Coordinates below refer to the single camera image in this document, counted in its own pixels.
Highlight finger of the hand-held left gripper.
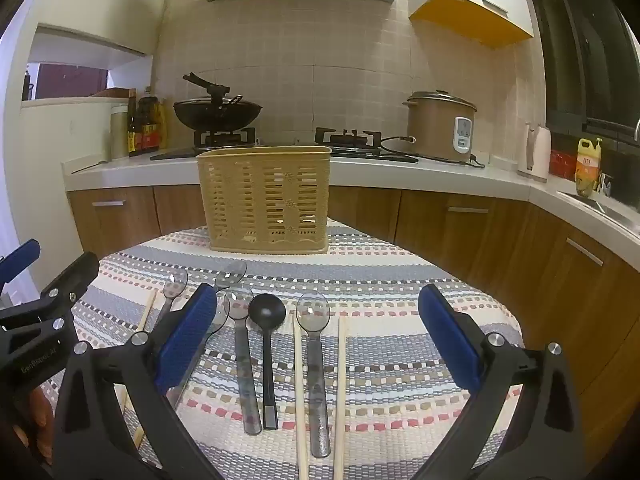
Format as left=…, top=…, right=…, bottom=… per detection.
left=0, top=240, right=41, bottom=286
left=0, top=251, right=101, bottom=346

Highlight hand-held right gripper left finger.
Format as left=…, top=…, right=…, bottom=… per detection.
left=52, top=282, right=221, bottom=480

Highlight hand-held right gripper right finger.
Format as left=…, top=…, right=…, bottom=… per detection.
left=417, top=284, right=586, bottom=480

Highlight wooden chopstick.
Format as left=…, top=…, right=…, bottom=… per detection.
left=116, top=385, right=147, bottom=448
left=136, top=288, right=158, bottom=335
left=292, top=316, right=310, bottom=480
left=332, top=315, right=348, bottom=480

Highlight beige plastic slotted basket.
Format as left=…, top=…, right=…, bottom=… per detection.
left=196, top=146, right=333, bottom=256

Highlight person's left hand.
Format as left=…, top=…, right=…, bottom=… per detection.
left=14, top=390, right=55, bottom=464

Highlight clear plastic spoon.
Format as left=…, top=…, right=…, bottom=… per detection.
left=295, top=291, right=332, bottom=458
left=202, top=302, right=231, bottom=336
left=212, top=260, right=248, bottom=293
left=147, top=269, right=190, bottom=333
left=222, top=285, right=263, bottom=436

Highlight black plastic spoon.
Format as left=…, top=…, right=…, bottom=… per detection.
left=248, top=292, right=287, bottom=431

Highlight wooden base cabinets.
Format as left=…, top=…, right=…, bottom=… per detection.
left=67, top=185, right=640, bottom=466

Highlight beige cylindrical canister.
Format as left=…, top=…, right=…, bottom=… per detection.
left=110, top=104, right=130, bottom=161

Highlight dark soy sauce bottle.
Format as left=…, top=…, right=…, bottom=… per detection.
left=126, top=89, right=141, bottom=157

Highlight dark sauce bottle red label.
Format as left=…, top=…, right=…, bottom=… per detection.
left=138, top=87, right=160, bottom=155

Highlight steel sink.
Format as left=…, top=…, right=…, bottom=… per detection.
left=557, top=190, right=640, bottom=238

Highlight white electric kettle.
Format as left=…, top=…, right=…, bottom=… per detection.
left=517, top=122, right=553, bottom=182

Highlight red container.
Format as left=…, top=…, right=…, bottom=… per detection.
left=549, top=149, right=581, bottom=181

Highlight brown rice cooker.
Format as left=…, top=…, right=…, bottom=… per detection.
left=404, top=90, right=478, bottom=163

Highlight yellow oil bottle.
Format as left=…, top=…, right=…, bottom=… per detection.
left=575, top=137, right=603, bottom=197

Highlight black gas stove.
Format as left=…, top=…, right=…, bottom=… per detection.
left=150, top=127, right=420, bottom=163

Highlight white upper cabinet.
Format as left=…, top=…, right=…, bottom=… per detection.
left=30, top=22, right=153, bottom=76

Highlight black wok with lid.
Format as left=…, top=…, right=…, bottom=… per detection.
left=182, top=74, right=246, bottom=108

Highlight dark window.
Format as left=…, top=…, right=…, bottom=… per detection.
left=525, top=0, right=640, bottom=206

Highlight black power cord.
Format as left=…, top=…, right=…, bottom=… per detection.
left=380, top=135, right=486, bottom=170

